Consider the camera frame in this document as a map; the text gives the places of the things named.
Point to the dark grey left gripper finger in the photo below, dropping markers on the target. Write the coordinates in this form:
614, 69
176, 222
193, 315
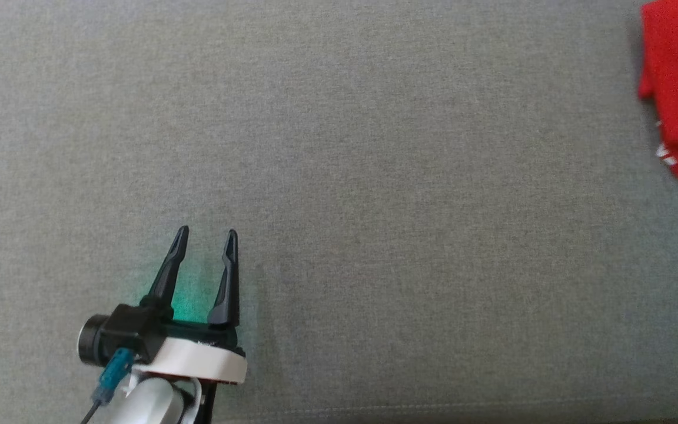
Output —
168, 282
228, 294

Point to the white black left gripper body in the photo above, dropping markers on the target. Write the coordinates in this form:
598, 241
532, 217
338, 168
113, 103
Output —
198, 359

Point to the large grey sofa seat cushion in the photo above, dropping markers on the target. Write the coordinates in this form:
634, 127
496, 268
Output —
374, 176

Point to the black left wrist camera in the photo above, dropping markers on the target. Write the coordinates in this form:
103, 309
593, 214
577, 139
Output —
130, 330

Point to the blue left camera connector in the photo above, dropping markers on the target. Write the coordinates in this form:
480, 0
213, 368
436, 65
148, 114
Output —
112, 374

